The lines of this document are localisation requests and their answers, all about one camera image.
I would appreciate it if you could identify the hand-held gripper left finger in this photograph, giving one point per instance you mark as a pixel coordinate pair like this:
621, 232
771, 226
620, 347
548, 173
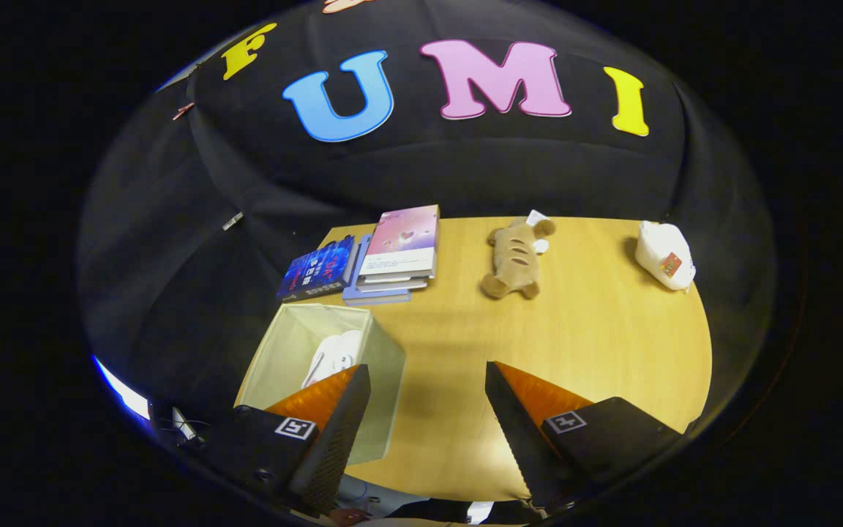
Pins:
334, 454

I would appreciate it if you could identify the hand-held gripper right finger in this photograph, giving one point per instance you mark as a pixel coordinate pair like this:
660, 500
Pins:
527, 446

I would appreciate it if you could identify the white canvas shoe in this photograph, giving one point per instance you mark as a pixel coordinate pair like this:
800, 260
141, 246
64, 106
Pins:
337, 351

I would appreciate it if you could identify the pale blue book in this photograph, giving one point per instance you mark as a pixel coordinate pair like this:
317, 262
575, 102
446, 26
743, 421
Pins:
377, 298

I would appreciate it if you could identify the white book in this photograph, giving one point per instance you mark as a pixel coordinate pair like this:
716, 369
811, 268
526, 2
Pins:
392, 284

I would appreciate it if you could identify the dark blue book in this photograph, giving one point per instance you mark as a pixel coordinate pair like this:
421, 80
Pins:
319, 269

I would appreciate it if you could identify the brown bread plush toy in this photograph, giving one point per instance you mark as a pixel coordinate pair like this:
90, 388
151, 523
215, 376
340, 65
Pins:
513, 256

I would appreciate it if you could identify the pink cover book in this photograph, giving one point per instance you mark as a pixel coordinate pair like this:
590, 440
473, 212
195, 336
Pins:
403, 234

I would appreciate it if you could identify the white plush toy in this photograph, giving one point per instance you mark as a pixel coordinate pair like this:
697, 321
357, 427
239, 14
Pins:
656, 252

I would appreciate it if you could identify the silver clip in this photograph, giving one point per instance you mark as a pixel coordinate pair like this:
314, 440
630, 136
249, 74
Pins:
232, 220

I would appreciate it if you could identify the black backdrop cloth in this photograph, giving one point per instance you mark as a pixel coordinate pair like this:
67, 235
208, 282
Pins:
173, 256

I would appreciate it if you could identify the red clip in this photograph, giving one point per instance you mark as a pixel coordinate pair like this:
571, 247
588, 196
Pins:
184, 111

